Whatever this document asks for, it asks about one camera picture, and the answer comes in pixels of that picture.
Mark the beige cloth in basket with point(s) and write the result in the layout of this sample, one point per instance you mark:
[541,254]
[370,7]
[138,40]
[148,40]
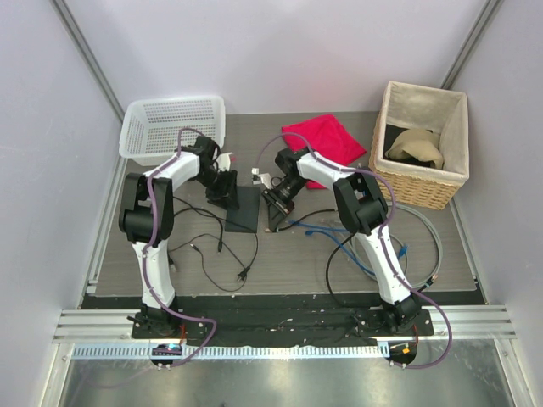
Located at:
[418,144]

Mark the red folded cloth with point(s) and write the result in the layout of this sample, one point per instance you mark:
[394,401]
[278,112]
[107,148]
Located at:
[327,136]

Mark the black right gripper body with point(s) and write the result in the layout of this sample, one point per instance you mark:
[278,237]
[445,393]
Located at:
[282,197]

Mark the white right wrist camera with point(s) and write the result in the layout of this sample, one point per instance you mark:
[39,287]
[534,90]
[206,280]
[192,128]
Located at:
[262,179]

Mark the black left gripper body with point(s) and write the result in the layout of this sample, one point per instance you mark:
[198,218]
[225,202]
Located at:
[219,185]

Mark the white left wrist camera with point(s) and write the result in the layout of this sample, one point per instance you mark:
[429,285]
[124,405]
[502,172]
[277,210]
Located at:
[224,161]

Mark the white perforated plastic basket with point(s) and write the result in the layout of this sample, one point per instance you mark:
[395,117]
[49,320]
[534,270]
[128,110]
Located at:
[153,128]

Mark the black network switch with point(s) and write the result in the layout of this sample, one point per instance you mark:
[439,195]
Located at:
[244,219]

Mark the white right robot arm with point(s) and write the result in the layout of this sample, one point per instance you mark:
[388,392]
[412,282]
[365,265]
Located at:
[364,214]

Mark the wicker basket with liner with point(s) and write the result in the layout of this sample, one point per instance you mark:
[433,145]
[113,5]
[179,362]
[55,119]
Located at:
[406,106]

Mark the aluminium front rail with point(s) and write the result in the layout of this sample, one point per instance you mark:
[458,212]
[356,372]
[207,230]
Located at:
[104,334]

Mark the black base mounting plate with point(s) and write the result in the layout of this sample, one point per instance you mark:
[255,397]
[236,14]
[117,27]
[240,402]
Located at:
[277,321]

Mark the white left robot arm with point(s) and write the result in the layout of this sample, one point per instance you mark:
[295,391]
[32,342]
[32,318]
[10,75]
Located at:
[147,218]

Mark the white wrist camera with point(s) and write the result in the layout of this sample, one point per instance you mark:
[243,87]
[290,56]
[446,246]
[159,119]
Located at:
[224,161]
[262,179]

